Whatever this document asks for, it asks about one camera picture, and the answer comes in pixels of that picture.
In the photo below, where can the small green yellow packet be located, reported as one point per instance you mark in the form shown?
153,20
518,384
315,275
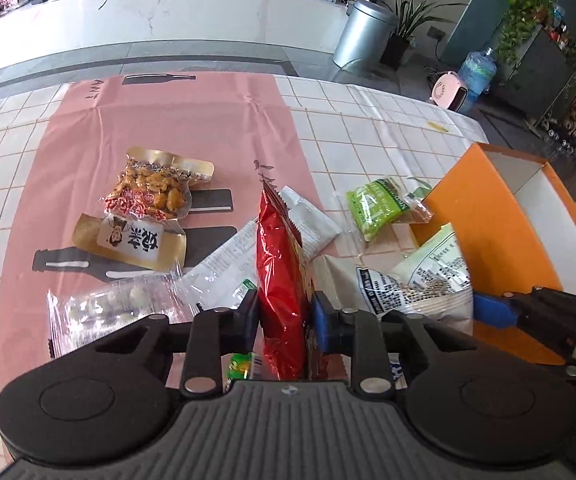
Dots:
240,366

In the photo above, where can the orange box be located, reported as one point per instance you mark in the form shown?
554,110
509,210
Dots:
477,210

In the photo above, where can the gold snack packet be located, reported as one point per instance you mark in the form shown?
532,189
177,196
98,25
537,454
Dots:
143,195

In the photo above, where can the potted plant in black pot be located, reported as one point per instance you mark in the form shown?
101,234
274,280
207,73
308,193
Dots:
396,47

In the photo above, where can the trailing green plant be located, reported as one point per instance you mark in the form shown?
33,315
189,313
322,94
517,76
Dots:
522,15

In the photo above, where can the blue water bottle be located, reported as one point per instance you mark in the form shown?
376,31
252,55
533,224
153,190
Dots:
477,72

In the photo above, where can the white printed snack packet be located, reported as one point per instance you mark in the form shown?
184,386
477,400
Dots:
228,260

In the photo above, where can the grey cabinet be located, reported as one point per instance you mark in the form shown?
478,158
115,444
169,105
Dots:
542,75

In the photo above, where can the silver trash can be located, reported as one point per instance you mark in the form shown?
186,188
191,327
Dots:
362,30

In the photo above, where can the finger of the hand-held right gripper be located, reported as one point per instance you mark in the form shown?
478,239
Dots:
492,310

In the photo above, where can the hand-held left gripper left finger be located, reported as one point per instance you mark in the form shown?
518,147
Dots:
248,322

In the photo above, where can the red snack packet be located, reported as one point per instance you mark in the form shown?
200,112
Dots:
280,280

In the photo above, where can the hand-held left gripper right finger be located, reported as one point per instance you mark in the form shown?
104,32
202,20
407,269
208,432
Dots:
321,321

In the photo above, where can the beige packet with black label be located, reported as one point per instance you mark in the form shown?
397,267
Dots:
407,292

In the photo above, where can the green snack packet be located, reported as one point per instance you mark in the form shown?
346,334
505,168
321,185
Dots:
372,205

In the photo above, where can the white green-print snack packet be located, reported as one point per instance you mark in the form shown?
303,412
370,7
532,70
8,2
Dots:
437,260

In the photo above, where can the white marble counter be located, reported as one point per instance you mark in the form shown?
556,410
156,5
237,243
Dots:
193,15

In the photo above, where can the pink heater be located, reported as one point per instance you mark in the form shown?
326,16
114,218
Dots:
448,90

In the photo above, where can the clear packet of white candies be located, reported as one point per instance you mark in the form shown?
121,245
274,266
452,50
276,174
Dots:
113,305

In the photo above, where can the pink printed table mat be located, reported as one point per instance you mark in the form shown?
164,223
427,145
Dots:
143,125

